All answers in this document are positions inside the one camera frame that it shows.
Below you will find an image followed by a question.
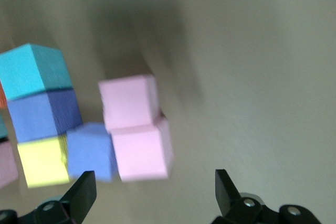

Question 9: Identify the blue foam cube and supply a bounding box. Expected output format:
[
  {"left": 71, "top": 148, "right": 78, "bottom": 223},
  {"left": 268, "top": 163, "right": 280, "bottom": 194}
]
[
  {"left": 0, "top": 113, "right": 9, "bottom": 140},
  {"left": 0, "top": 43, "right": 74, "bottom": 102}
]

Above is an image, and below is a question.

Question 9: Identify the orange foam cube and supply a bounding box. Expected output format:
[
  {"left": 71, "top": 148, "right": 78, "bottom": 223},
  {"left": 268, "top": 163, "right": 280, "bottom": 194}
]
[{"left": 0, "top": 81, "right": 7, "bottom": 110}]

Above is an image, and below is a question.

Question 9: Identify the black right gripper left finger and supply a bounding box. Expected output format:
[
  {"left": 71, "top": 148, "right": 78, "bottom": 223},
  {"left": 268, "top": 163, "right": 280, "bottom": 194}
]
[{"left": 0, "top": 170, "right": 97, "bottom": 224}]

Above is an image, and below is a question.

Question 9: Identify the pink foam cube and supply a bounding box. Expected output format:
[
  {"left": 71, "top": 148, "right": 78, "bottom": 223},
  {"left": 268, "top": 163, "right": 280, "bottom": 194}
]
[
  {"left": 98, "top": 74, "right": 161, "bottom": 133},
  {"left": 109, "top": 117, "right": 175, "bottom": 183},
  {"left": 0, "top": 140, "right": 19, "bottom": 189}
]

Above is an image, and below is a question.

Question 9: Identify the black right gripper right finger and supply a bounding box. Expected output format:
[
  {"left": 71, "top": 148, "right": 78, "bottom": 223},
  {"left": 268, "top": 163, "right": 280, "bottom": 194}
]
[{"left": 211, "top": 168, "right": 322, "bottom": 224}]

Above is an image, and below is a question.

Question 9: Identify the yellow foam cube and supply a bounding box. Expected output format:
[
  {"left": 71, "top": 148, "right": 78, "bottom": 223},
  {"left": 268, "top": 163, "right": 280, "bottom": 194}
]
[{"left": 17, "top": 134, "right": 71, "bottom": 189}]

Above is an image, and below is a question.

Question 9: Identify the purple foam cube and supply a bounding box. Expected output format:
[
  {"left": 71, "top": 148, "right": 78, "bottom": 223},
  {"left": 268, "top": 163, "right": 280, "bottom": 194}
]
[
  {"left": 65, "top": 122, "right": 118, "bottom": 182},
  {"left": 7, "top": 87, "right": 83, "bottom": 143}
]

